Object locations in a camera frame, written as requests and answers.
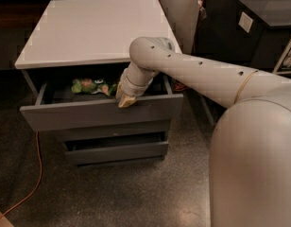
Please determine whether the cardboard corner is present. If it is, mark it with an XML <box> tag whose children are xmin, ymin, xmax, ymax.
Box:
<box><xmin>0</xmin><ymin>212</ymin><xmax>14</xmax><ymax>227</ymax></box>

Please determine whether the green rice chip bag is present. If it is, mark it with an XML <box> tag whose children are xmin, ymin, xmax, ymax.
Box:
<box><xmin>71</xmin><ymin>79</ymin><xmax>117</xmax><ymax>96</ymax></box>

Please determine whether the grey middle drawer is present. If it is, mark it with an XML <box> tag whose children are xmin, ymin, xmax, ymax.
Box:
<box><xmin>54</xmin><ymin>119</ymin><xmax>172</xmax><ymax>143</ymax></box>

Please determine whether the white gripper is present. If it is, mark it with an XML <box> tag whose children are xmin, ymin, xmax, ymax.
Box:
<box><xmin>115</xmin><ymin>72</ymin><xmax>152</xmax><ymax>108</ymax></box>

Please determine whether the grey bottom drawer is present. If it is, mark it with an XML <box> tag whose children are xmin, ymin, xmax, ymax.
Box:
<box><xmin>64</xmin><ymin>132</ymin><xmax>168</xmax><ymax>166</ymax></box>

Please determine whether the grey drawer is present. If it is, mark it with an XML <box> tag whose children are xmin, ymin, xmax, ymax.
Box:
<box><xmin>54</xmin><ymin>119</ymin><xmax>172</xmax><ymax>143</ymax></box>
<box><xmin>20</xmin><ymin>77</ymin><xmax>183</xmax><ymax>131</ymax></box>
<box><xmin>64</xmin><ymin>132</ymin><xmax>168</xmax><ymax>166</ymax></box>

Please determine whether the orange extension cable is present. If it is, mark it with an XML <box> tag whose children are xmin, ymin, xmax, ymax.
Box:
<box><xmin>0</xmin><ymin>0</ymin><xmax>214</xmax><ymax>225</ymax></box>

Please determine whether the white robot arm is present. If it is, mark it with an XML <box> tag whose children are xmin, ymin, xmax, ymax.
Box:
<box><xmin>116</xmin><ymin>37</ymin><xmax>291</xmax><ymax>227</ymax></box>

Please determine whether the black cabinet with hole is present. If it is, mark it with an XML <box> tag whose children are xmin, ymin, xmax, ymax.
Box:
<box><xmin>193</xmin><ymin>0</ymin><xmax>291</xmax><ymax>72</ymax></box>

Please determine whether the white label on cabinet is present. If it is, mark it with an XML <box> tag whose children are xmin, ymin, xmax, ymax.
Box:
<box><xmin>238</xmin><ymin>12</ymin><xmax>253</xmax><ymax>33</ymax></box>

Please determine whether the framed poster on cabinet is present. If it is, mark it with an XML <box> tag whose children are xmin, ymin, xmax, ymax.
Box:
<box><xmin>273</xmin><ymin>39</ymin><xmax>291</xmax><ymax>75</ymax></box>

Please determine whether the grey drawer cabinet white top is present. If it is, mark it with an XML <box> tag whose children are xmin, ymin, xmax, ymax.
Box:
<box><xmin>14</xmin><ymin>0</ymin><xmax>184</xmax><ymax>168</ymax></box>

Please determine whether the grey top drawer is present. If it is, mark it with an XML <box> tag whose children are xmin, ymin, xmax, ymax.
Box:
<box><xmin>20</xmin><ymin>77</ymin><xmax>183</xmax><ymax>131</ymax></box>

